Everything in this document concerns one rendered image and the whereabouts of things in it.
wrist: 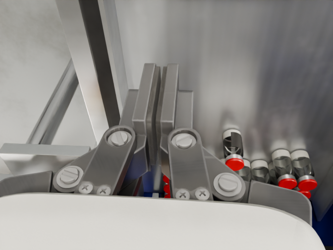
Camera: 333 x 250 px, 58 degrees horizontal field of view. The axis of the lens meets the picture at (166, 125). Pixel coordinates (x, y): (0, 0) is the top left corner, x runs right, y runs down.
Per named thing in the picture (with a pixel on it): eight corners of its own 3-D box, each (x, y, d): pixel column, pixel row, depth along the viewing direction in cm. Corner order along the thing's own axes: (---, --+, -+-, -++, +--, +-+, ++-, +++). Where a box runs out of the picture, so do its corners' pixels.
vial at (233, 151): (239, 141, 37) (243, 169, 34) (221, 140, 37) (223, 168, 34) (242, 128, 35) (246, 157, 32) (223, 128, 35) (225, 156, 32)
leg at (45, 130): (117, 24, 114) (44, 205, 61) (93, 24, 115) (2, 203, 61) (113, 0, 108) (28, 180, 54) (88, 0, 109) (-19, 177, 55)
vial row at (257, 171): (300, 170, 40) (308, 202, 37) (165, 165, 41) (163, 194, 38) (305, 160, 38) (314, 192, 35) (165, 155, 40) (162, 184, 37)
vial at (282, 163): (287, 159, 39) (295, 190, 35) (269, 158, 39) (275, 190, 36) (291, 149, 37) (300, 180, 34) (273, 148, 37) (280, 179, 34)
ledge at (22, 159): (107, 197, 53) (104, 207, 52) (36, 193, 54) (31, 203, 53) (90, 146, 43) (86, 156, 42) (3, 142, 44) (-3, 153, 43)
